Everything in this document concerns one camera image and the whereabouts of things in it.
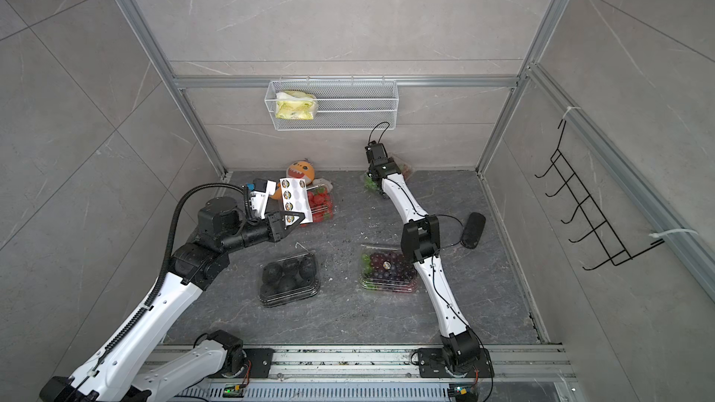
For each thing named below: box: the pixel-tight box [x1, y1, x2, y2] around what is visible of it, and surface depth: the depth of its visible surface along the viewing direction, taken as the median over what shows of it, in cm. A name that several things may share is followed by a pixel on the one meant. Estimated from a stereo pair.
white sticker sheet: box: [279, 177, 313, 227], surface depth 68 cm
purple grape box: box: [359, 243, 419, 293], surface depth 85 cm
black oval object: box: [459, 212, 487, 250], surface depth 100 cm
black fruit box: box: [258, 251, 321, 308], surface depth 85 cm
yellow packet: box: [275, 90, 319, 121], surface depth 87 cm
